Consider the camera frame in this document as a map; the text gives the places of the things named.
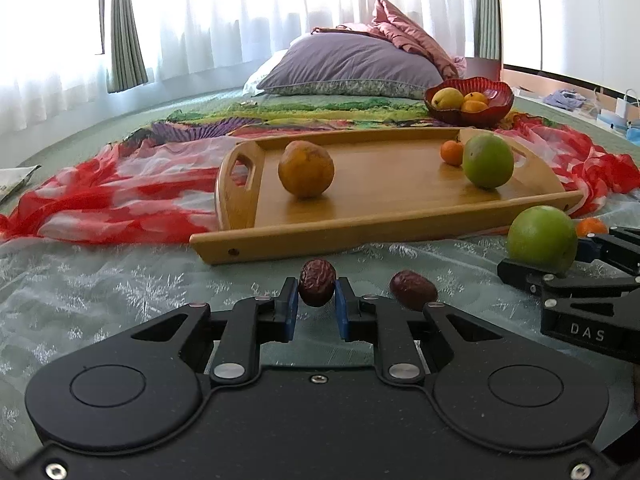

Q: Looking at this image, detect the small bright mandarin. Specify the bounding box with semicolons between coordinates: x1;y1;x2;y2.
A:
576;217;608;237

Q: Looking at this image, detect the green apple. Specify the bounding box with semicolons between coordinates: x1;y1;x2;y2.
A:
462;133;514;190
506;206;578;273

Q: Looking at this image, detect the dark red date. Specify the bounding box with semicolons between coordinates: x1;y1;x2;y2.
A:
390;270;438;311

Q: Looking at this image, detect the wrinkled red date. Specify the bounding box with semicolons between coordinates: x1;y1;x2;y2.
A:
298;259;337;307

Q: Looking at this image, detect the small mandarin with stem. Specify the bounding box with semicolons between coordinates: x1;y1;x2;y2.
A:
439;140;464;167

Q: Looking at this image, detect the green apple on tray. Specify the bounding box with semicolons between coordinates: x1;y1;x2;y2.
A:
462;133;514;190

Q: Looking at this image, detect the wooden serving tray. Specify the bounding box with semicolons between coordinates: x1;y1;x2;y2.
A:
190;128;582;264

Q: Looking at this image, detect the lavender cloth at right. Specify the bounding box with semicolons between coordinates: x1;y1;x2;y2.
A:
542;89;587;112

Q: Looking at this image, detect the colourful red floral scarf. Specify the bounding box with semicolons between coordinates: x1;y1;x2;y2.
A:
0;96;640;246

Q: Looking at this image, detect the dull brown orange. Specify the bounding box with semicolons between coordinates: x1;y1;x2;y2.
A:
278;140;335;200

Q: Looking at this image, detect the red glass fruit bowl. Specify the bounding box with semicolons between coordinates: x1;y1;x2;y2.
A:
424;77;514;129

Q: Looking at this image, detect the yellow mango in bowl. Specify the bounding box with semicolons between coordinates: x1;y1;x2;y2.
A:
431;87;464;110

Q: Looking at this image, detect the green quilted bedspread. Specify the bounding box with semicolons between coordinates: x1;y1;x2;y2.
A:
1;89;639;214

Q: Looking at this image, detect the green right curtain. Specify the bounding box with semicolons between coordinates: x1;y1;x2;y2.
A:
474;0;501;61

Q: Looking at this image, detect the green curtain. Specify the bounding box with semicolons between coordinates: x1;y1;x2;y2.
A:
98;0;149;93
474;0;501;61

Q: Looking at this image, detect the purple pillow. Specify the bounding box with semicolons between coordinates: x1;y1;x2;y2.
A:
243;32;442;100

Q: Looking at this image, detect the green centre curtain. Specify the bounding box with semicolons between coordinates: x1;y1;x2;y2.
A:
98;0;149;93

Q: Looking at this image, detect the pink crumpled blanket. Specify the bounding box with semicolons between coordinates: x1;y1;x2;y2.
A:
311;0;466;80

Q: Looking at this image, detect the white sheer curtain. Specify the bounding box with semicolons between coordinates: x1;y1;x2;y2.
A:
1;0;475;133

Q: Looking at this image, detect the white charger with cable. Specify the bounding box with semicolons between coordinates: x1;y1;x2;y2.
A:
596;88;639;136

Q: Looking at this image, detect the wooden bed frame edge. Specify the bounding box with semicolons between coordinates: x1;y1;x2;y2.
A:
458;58;639;120

